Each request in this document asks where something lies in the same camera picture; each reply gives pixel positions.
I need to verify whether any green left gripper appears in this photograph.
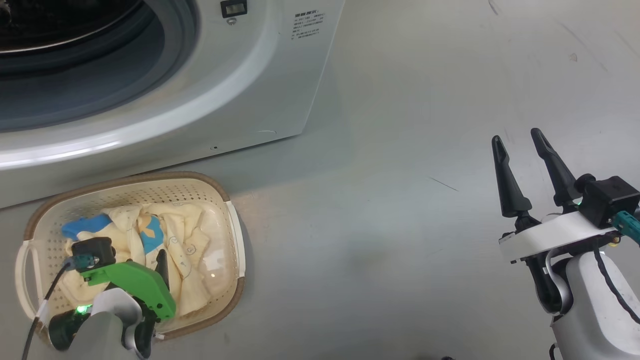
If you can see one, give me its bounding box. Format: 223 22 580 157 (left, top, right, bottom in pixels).
48 249 177 358

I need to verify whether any black door lock socket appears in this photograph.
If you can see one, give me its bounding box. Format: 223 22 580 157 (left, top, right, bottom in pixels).
220 0 249 18

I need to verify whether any yellow garment with blue trim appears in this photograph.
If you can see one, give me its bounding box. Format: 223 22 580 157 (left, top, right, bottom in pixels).
55 202 238 318

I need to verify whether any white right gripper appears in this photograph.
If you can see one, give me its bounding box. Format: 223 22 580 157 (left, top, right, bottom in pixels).
491 128 622 315

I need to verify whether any right camera cable teal plug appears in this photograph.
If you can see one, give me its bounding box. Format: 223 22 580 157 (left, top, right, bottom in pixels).
612 210 640 247

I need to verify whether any cream perforated laundry basket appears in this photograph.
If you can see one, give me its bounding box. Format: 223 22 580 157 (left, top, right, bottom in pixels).
15 171 247 346

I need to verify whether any camera cable teal plug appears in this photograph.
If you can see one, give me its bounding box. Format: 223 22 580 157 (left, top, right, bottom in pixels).
21 255 100 360
612 210 640 247

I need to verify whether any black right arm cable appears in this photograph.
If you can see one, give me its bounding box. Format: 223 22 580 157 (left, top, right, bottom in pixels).
592 247 640 326

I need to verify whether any left camera cable teal plug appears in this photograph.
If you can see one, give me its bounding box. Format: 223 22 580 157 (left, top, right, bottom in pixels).
21 255 100 360

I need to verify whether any small printed text label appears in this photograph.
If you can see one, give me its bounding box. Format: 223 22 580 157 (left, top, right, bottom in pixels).
291 11 327 41

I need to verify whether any white front-load washing machine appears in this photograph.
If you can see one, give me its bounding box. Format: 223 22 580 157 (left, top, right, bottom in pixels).
0 0 346 210

